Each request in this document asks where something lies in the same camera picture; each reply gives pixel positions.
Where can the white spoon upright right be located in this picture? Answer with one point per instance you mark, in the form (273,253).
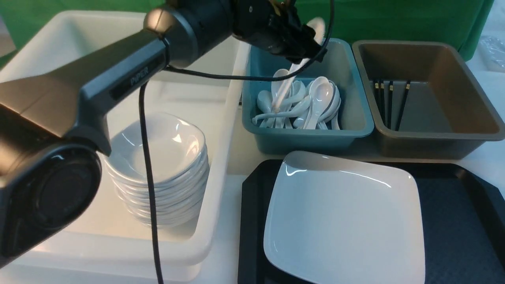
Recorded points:
(321,93)

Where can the black serving tray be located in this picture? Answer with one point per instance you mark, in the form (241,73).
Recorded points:
(463,223)

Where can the large white square plate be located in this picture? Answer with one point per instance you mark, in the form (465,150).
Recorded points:
(338,221)

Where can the green backdrop cloth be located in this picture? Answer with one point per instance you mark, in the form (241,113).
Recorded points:
(458,23)

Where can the black chopstick in bin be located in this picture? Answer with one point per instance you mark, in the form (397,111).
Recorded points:
(402,105)
(376,94)

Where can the stack of white bowls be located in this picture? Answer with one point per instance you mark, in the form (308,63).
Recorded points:
(176,203)

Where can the teal plastic bin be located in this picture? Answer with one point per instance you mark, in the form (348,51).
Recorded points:
(355,119)

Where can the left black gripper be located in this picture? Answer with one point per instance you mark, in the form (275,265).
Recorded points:
(275,27)

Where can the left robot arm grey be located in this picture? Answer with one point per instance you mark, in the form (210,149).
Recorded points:
(54,124)

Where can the black chopstick gold band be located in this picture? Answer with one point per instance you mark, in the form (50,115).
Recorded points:
(390,104)
(382,101)

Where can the black chopstick in bin right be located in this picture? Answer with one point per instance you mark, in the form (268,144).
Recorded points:
(402,105)

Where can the clear plastic bag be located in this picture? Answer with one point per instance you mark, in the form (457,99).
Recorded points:
(492,50)

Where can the black chopstick in bin left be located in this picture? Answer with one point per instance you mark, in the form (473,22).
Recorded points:
(376,94)

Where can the small white square bowl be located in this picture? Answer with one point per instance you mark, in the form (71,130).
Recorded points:
(174,146)

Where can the brown plastic bin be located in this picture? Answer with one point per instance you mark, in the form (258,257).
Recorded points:
(447,113)

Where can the white spoon lying across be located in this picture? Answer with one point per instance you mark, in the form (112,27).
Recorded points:
(296,111)

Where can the large white plastic tub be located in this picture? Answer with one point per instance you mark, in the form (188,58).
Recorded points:
(106,244)

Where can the white ceramic soup spoon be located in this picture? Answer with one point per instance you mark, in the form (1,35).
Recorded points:
(319,26)

